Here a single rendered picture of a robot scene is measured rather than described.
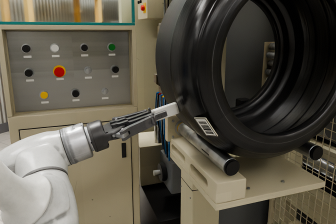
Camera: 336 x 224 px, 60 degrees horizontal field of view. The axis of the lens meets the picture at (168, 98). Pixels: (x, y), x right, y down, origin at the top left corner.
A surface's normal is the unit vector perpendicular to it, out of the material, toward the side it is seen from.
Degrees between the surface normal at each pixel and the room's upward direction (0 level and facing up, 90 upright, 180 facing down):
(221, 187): 90
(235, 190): 90
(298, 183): 0
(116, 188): 90
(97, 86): 90
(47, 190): 36
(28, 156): 41
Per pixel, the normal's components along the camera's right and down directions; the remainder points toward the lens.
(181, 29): -0.79, -0.14
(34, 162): -0.07, -0.66
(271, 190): 0.00, -0.97
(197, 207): 0.33, 0.21
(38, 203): 0.47, -0.37
